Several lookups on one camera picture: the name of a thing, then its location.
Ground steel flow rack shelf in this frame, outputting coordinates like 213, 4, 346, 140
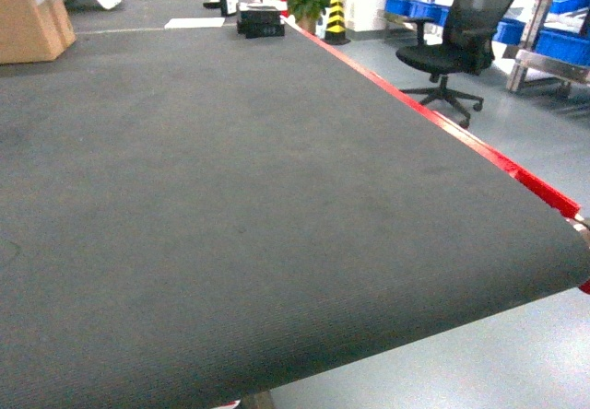
505, 0, 589, 95

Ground yellow black traffic cone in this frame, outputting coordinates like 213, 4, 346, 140
324, 0, 349, 45

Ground black stacked cases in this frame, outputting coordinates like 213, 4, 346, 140
237, 3, 285, 39

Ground white flat sheet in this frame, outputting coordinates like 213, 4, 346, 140
164, 17, 226, 29

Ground black office chair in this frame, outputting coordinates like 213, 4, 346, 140
396, 0, 513, 129

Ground large cardboard box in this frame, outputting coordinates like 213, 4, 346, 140
1, 0, 76, 64

